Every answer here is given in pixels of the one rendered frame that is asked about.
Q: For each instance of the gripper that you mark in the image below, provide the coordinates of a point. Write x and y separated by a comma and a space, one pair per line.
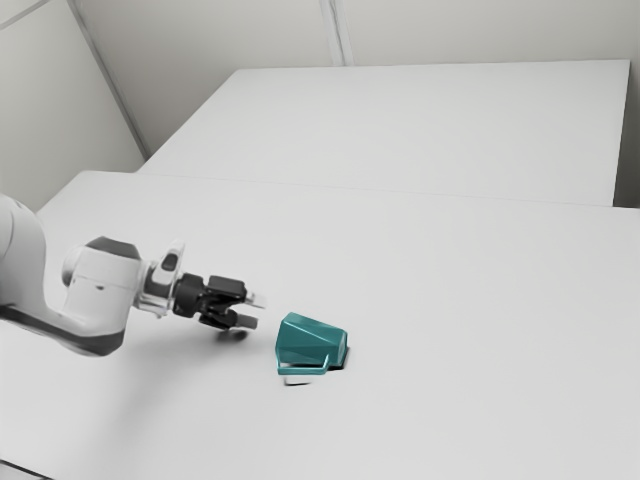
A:
192, 298

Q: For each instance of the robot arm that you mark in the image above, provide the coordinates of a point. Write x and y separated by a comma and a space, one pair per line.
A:
95, 290

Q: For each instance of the teal faceted mug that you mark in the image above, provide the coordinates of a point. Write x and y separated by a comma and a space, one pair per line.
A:
310, 342

